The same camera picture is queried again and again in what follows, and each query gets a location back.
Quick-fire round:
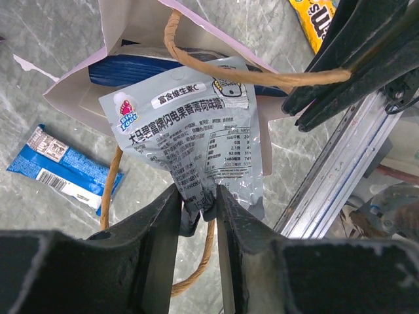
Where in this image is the white paper bag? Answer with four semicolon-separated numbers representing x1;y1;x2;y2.
43;0;353;298

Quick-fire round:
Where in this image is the aluminium frame rail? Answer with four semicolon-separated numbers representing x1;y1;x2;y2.
274;92;401;239

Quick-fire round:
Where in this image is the blue Burts chips bag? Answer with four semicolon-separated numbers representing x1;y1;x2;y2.
88;40;287;97

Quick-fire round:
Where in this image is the yellow M&M's packet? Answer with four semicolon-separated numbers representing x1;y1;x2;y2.
289;0;337;54

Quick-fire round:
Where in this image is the silver Big Foot candy packet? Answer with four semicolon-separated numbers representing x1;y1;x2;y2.
99;66;264;237

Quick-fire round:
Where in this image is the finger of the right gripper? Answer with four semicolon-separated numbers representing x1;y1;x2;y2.
304;0;412;75
282;1;418;132

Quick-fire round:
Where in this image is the blue cookie snack packet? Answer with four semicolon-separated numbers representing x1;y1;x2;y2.
7;124;109;216

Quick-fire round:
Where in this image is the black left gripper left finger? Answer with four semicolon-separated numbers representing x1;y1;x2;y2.
1;186;181;313

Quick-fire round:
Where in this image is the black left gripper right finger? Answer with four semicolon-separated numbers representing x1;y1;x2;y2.
216;185;418;313

